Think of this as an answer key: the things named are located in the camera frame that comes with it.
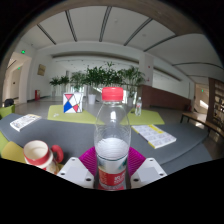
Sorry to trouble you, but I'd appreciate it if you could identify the framed wall picture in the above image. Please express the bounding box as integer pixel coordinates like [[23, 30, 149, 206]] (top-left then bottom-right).
[[36, 63, 47, 77]]

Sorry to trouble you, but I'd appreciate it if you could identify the small clear plastic bottle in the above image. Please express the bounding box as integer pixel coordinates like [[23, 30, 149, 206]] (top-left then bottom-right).
[[134, 96, 143, 117]]

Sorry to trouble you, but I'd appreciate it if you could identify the long wooden bench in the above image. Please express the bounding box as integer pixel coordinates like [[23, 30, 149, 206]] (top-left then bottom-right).
[[180, 111, 224, 138]]

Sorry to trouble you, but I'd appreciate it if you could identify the white printed booklet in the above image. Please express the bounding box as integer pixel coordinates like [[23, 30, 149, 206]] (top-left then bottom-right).
[[9, 113, 43, 132]]

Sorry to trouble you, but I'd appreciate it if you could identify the group of potted green plants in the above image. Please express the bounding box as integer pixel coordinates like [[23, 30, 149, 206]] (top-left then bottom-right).
[[49, 61, 146, 104]]

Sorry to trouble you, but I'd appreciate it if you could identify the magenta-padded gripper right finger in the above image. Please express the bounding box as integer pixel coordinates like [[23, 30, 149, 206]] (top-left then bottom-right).
[[127, 146, 168, 190]]

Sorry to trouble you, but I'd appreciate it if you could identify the red white patterned mug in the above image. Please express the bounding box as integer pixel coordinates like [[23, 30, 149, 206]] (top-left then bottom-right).
[[22, 139, 65, 175]]

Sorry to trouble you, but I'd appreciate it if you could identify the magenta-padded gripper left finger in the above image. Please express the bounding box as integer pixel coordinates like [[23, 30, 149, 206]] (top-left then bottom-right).
[[56, 146, 100, 190]]

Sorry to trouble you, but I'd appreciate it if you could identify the black chair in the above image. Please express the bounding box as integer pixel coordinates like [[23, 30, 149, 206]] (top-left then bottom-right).
[[3, 98, 16, 108]]

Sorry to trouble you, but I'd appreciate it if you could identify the white box with coloured triangles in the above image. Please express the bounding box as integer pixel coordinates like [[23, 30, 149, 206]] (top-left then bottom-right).
[[62, 92, 84, 114]]

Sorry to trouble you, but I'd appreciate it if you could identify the lime green chair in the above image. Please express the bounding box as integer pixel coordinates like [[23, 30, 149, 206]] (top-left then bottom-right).
[[0, 104, 16, 120]]

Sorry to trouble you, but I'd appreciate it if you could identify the yellow-edged open booklet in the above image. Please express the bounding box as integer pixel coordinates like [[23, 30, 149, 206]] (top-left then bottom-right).
[[130, 124, 178, 150]]

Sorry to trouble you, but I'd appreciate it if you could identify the wooden shelf unit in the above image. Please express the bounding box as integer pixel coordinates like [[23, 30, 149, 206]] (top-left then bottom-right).
[[213, 79, 224, 124]]

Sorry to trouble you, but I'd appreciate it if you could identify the clear red-capped water bottle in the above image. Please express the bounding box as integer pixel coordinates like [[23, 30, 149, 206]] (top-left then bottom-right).
[[93, 86, 132, 191]]

